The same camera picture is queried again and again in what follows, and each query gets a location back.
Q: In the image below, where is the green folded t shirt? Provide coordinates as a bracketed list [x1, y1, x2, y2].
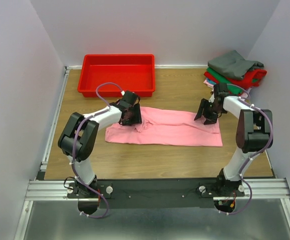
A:
[204, 67, 260, 95]

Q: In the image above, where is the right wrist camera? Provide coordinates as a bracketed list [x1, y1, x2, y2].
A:
[213, 82, 229, 98]

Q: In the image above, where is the red plastic tray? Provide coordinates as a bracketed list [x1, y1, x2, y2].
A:
[77, 54, 156, 98]

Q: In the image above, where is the light pink folded t shirt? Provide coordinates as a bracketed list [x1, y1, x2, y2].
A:
[204, 79, 215, 88]

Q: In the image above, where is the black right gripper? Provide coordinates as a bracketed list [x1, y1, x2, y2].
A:
[193, 99, 223, 126]

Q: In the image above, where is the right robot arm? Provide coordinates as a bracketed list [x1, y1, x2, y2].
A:
[194, 96, 273, 196]

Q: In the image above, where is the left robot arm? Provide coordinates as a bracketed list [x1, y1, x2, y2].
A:
[58, 90, 142, 198]

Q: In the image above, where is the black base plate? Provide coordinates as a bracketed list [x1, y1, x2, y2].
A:
[64, 177, 245, 210]

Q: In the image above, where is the blue folded t shirt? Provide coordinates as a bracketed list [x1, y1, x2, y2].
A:
[206, 78, 216, 84]

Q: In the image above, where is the red folded t shirt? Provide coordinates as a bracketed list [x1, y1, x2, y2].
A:
[226, 69, 267, 87]

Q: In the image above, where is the white folded t shirt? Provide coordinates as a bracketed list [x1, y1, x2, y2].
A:
[240, 91, 251, 99]

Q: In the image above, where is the grey folded t shirt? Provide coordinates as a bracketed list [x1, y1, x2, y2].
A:
[208, 50, 265, 81]

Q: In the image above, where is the aluminium frame rail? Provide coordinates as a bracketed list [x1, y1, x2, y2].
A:
[25, 178, 290, 201]

